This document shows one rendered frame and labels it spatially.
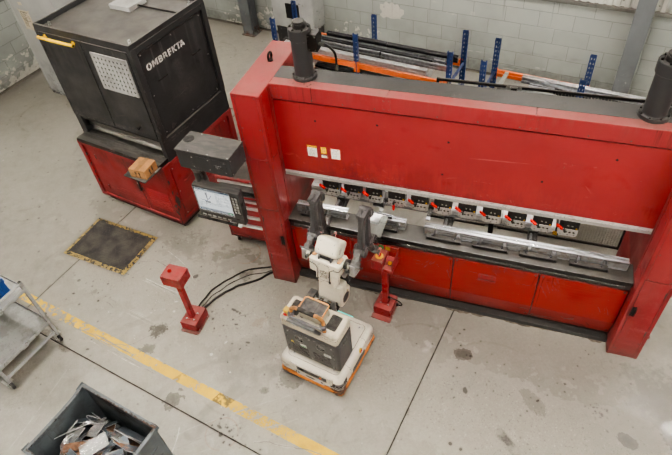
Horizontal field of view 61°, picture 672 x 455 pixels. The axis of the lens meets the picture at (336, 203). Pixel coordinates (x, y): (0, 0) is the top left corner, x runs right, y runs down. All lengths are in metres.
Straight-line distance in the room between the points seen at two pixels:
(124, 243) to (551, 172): 4.69
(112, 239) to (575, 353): 5.05
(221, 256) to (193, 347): 1.14
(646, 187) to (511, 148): 0.97
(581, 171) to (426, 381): 2.25
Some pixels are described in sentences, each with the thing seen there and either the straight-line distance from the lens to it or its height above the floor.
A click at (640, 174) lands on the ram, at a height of 1.90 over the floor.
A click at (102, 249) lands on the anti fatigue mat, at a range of 7.00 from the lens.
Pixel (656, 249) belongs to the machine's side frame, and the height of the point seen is 1.41.
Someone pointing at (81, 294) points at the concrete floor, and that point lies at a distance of 6.67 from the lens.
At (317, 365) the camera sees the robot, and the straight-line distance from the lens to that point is 5.09.
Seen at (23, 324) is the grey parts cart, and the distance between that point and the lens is 6.26.
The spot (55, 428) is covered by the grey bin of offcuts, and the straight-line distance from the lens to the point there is 5.12.
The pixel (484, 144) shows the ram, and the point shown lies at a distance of 4.37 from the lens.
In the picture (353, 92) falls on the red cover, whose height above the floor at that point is 2.30.
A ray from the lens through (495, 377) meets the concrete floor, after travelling 5.40.
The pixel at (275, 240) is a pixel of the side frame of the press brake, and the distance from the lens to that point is 5.55.
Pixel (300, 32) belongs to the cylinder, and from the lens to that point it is 4.32.
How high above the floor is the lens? 4.67
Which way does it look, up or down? 44 degrees down
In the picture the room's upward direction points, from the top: 6 degrees counter-clockwise
